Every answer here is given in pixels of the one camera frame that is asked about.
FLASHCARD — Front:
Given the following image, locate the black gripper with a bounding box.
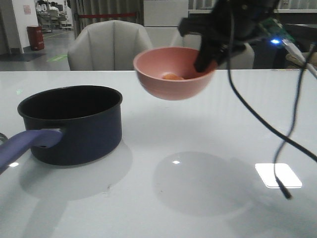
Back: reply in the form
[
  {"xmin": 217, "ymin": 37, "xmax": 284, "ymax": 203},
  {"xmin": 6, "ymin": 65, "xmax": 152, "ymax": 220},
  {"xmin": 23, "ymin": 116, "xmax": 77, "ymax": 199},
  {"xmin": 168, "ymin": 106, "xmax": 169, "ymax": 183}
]
[{"xmin": 178, "ymin": 0, "xmax": 279, "ymax": 72}]

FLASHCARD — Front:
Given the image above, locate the pink bowl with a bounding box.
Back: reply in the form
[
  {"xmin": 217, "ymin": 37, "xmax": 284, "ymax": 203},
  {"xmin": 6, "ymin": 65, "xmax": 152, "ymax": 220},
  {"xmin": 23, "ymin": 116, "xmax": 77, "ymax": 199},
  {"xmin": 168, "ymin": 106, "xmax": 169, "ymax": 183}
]
[{"xmin": 133, "ymin": 47, "xmax": 217, "ymax": 100}]

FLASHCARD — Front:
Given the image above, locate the orange ham slice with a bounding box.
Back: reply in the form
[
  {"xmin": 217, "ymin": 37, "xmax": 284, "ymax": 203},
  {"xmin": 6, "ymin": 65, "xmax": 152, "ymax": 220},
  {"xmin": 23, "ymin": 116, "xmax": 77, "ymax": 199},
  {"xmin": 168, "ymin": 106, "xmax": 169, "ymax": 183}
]
[{"xmin": 162, "ymin": 73, "xmax": 184, "ymax": 80}]

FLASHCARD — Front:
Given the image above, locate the right beige chair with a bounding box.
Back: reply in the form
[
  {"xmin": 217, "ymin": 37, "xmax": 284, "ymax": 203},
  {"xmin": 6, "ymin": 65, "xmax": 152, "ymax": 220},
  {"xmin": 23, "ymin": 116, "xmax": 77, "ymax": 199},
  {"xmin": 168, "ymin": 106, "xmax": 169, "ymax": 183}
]
[{"xmin": 170, "ymin": 29, "xmax": 255, "ymax": 70}]

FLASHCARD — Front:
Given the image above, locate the beige chair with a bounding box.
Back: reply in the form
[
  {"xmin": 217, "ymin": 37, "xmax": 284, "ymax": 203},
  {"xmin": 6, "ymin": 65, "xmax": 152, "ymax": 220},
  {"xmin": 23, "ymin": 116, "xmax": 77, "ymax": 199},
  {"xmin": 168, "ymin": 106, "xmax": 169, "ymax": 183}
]
[
  {"xmin": 170, "ymin": 29, "xmax": 255, "ymax": 70},
  {"xmin": 67, "ymin": 20, "xmax": 153, "ymax": 71}
]

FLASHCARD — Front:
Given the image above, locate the white cabinet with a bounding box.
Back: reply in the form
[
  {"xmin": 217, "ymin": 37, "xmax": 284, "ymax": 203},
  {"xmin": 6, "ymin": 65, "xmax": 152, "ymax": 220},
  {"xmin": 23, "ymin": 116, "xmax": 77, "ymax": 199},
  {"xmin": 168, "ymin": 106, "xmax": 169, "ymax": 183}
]
[{"xmin": 143, "ymin": 0, "xmax": 189, "ymax": 47}]

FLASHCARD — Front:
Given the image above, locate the green circuit board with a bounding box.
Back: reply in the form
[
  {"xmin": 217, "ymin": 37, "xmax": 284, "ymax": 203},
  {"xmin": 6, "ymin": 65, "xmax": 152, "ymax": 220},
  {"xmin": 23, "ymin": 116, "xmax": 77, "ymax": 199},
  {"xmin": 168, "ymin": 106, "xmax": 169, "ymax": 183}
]
[{"xmin": 259, "ymin": 18, "xmax": 295, "ymax": 47}]

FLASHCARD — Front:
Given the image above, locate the olive cushion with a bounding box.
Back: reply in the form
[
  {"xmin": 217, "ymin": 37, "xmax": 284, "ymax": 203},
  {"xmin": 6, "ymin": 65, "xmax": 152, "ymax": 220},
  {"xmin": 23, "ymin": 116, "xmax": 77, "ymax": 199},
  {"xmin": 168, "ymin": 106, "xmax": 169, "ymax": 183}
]
[{"xmin": 285, "ymin": 52, "xmax": 317, "ymax": 69}]

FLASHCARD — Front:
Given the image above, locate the left beige chair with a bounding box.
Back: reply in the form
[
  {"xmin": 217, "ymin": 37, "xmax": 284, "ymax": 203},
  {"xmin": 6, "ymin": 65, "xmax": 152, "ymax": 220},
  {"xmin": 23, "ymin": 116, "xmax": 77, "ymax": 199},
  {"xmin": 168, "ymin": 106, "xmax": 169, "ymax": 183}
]
[{"xmin": 67, "ymin": 20, "xmax": 153, "ymax": 71}]

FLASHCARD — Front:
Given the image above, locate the dark blue saucepan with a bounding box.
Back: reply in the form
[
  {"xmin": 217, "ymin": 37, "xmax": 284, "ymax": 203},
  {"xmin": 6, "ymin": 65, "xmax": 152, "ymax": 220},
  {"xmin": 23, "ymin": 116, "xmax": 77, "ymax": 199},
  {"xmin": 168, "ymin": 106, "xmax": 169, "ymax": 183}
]
[{"xmin": 0, "ymin": 85, "xmax": 123, "ymax": 171}]

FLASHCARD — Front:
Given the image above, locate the red trash bin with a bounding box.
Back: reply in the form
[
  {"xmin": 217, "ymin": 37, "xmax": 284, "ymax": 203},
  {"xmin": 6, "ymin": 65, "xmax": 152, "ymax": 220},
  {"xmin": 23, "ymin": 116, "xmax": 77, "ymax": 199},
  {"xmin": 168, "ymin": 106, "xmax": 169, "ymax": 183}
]
[{"xmin": 27, "ymin": 25, "xmax": 45, "ymax": 51}]

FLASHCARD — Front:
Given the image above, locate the black cable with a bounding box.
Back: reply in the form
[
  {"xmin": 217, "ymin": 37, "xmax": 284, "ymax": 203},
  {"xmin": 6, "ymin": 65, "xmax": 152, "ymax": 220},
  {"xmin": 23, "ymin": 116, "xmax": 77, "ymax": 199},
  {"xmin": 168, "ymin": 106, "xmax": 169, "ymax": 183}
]
[{"xmin": 227, "ymin": 0, "xmax": 317, "ymax": 162}]

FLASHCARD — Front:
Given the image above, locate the grey usb cable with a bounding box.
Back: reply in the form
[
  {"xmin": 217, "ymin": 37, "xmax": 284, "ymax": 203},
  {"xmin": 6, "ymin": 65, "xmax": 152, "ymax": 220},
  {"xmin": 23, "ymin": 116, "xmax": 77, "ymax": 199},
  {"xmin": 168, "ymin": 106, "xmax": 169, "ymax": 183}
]
[{"xmin": 272, "ymin": 39, "xmax": 317, "ymax": 200}]

